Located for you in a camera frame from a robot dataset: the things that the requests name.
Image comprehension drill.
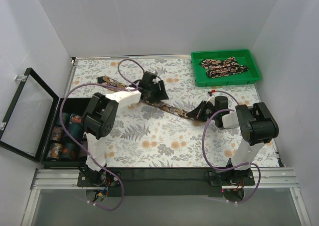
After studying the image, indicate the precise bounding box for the cat print brown tie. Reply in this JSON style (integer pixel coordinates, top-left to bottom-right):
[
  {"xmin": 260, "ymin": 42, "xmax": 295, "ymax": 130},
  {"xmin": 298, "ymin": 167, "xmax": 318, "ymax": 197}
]
[{"xmin": 97, "ymin": 76, "xmax": 195, "ymax": 120}]

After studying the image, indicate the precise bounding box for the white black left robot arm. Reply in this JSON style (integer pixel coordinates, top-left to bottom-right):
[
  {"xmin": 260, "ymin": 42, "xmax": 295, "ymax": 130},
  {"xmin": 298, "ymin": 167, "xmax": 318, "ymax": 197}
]
[{"xmin": 82, "ymin": 71, "xmax": 168, "ymax": 141}]

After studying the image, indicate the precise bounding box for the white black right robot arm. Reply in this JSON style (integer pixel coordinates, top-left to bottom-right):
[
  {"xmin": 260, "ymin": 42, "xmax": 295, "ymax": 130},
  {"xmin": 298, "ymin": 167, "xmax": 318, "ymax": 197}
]
[{"xmin": 186, "ymin": 96, "xmax": 279, "ymax": 186}]

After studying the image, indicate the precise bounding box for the floral patterned table mat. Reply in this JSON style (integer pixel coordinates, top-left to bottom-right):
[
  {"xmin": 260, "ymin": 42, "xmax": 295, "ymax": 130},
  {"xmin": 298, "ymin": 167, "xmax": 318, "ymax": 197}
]
[{"xmin": 67, "ymin": 57, "xmax": 283, "ymax": 168}]

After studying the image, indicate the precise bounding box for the floral tie in tray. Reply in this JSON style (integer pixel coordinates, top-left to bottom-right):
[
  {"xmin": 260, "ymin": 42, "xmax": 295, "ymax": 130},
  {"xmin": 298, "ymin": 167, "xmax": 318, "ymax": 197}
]
[{"xmin": 199, "ymin": 57, "xmax": 249, "ymax": 78}]

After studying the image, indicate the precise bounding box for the green plastic tray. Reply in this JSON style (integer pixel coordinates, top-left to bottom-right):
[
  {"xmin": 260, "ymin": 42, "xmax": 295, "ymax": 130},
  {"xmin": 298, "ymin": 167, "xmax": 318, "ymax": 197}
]
[{"xmin": 191, "ymin": 49, "xmax": 261, "ymax": 87}]

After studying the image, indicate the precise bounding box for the orange floral rolled tie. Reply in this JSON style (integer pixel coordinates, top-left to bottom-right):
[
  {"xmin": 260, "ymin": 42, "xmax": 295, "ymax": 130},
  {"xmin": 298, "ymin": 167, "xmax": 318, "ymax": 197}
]
[{"xmin": 69, "ymin": 113, "xmax": 83, "ymax": 127}]

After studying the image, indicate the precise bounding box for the brown pattern rolled tie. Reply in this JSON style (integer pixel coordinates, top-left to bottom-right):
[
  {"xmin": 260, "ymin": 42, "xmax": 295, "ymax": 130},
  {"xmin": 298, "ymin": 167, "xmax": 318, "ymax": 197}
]
[{"xmin": 78, "ymin": 141, "xmax": 88, "ymax": 161}]

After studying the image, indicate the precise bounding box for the orange dot rolled tie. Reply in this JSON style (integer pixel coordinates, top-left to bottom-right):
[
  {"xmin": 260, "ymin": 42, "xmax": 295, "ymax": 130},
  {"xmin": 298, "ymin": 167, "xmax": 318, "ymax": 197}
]
[{"xmin": 60, "ymin": 142, "xmax": 77, "ymax": 160}]

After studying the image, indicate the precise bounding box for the pink floral rolled tie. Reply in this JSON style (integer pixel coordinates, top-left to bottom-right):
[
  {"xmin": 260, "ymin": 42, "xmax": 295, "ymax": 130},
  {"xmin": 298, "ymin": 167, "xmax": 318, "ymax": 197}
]
[{"xmin": 50, "ymin": 126, "xmax": 64, "ymax": 142}]

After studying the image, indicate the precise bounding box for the hexagon pattern rolled tie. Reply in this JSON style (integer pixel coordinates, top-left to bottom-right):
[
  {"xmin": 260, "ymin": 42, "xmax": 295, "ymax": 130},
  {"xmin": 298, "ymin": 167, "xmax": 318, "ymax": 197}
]
[{"xmin": 47, "ymin": 143, "xmax": 63, "ymax": 160}]

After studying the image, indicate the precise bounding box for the black display box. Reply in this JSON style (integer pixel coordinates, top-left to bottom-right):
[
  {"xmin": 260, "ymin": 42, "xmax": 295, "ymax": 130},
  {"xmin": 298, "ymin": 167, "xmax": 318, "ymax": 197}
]
[{"xmin": 0, "ymin": 68, "xmax": 90, "ymax": 169}]

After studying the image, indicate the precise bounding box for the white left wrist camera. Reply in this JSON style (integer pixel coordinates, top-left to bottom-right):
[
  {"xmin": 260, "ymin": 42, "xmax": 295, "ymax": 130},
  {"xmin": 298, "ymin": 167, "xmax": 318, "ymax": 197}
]
[{"xmin": 153, "ymin": 77, "xmax": 162, "ymax": 84}]

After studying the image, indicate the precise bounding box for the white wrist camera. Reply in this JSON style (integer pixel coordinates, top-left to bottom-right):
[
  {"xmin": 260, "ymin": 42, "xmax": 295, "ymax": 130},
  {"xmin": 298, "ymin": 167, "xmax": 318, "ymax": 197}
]
[
  {"xmin": 153, "ymin": 77, "xmax": 162, "ymax": 84},
  {"xmin": 206, "ymin": 96, "xmax": 215, "ymax": 108}
]

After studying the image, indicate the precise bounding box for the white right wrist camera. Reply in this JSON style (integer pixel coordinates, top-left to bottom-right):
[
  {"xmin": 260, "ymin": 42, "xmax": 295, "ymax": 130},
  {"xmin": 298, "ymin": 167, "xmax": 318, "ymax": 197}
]
[{"xmin": 206, "ymin": 96, "xmax": 215, "ymax": 108}]

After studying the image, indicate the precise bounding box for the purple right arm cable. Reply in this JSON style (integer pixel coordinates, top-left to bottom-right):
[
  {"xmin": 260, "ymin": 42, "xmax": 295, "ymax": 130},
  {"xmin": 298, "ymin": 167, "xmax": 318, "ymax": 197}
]
[{"xmin": 201, "ymin": 89, "xmax": 261, "ymax": 204}]

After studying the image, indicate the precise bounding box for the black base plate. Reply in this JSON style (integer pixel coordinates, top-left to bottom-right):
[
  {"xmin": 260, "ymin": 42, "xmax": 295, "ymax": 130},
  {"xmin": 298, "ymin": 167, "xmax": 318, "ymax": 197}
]
[{"xmin": 77, "ymin": 168, "xmax": 257, "ymax": 197}]

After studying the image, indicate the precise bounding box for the aluminium frame rail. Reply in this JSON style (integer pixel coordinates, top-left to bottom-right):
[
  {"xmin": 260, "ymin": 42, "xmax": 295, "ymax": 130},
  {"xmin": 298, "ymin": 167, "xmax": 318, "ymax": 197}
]
[{"xmin": 21, "ymin": 167, "xmax": 311, "ymax": 226}]

